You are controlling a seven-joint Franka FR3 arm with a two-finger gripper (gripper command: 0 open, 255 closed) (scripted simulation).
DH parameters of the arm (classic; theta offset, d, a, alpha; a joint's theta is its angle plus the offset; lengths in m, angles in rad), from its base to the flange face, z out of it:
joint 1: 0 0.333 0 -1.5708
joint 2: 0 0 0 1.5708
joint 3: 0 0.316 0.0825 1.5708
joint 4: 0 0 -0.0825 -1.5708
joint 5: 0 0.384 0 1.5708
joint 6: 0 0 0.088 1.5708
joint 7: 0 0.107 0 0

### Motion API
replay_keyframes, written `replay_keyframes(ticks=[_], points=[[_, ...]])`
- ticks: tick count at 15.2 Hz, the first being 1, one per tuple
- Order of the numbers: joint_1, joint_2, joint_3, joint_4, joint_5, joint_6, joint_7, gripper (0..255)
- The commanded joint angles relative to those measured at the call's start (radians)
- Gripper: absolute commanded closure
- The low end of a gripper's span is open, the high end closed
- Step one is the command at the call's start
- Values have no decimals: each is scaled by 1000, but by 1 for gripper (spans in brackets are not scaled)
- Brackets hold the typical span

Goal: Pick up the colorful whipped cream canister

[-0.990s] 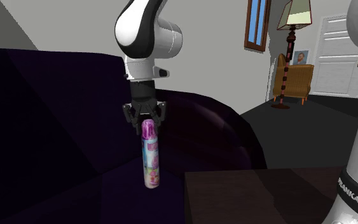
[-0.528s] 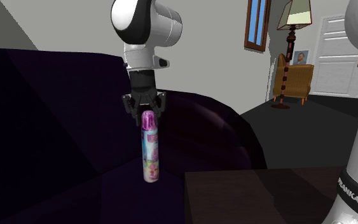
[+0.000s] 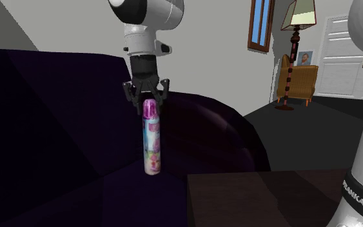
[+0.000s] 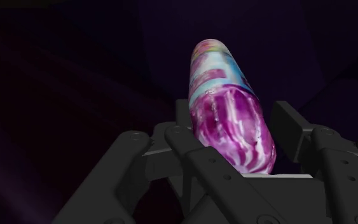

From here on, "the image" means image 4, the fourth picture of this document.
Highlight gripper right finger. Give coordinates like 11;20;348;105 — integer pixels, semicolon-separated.
270;100;358;224

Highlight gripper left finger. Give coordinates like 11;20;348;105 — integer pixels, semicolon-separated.
51;99;286;224

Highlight purple white patterned bottle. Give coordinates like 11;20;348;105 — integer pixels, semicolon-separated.
188;38;277;175

